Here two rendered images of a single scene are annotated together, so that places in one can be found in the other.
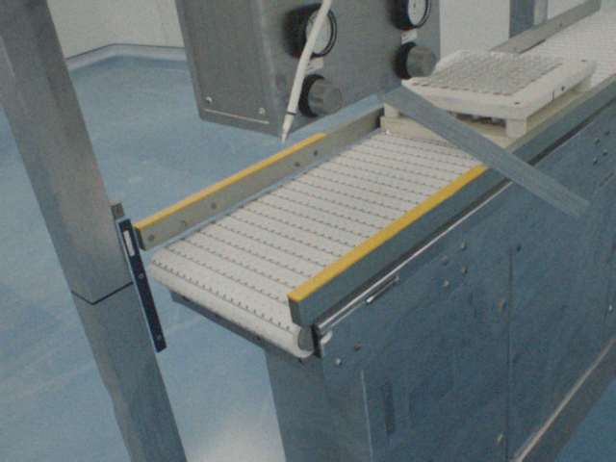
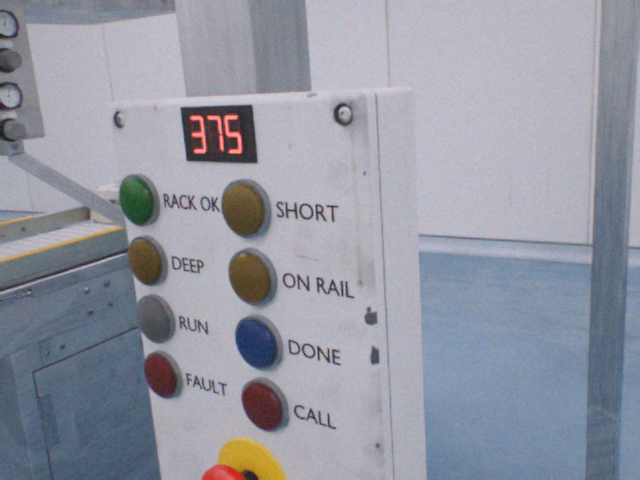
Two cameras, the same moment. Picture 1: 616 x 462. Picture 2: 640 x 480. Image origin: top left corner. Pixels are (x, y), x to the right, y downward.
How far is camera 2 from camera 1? 0.57 m
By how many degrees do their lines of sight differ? 18
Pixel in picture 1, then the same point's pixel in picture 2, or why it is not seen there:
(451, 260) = (94, 292)
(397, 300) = (32, 310)
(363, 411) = (18, 414)
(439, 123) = (57, 181)
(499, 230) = not seen: hidden behind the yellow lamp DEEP
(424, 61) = (13, 127)
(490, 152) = (99, 204)
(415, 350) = (79, 374)
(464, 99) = not seen: hidden behind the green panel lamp
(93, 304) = not seen: outside the picture
